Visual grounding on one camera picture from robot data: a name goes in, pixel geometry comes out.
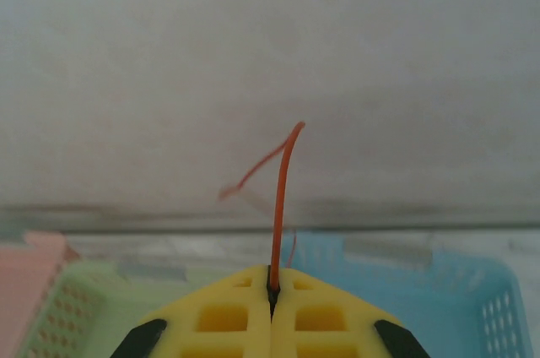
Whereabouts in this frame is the blue plastic basket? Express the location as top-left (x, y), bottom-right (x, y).
top-left (276, 231), bottom-right (533, 358)

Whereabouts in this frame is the green plastic basket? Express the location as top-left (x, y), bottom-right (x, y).
top-left (15, 259), bottom-right (237, 358)

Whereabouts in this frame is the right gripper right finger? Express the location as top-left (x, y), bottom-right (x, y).
top-left (269, 267), bottom-right (429, 358)

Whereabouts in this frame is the pink plastic basket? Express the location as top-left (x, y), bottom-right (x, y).
top-left (0, 231), bottom-right (81, 358)

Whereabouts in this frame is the wire bundle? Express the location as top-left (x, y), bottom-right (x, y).
top-left (217, 121), bottom-right (307, 296)

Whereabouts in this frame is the aluminium rear frame bar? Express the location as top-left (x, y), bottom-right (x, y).
top-left (0, 201), bottom-right (540, 235)

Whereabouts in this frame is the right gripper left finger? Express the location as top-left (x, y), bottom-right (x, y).
top-left (110, 263), bottom-right (271, 358)

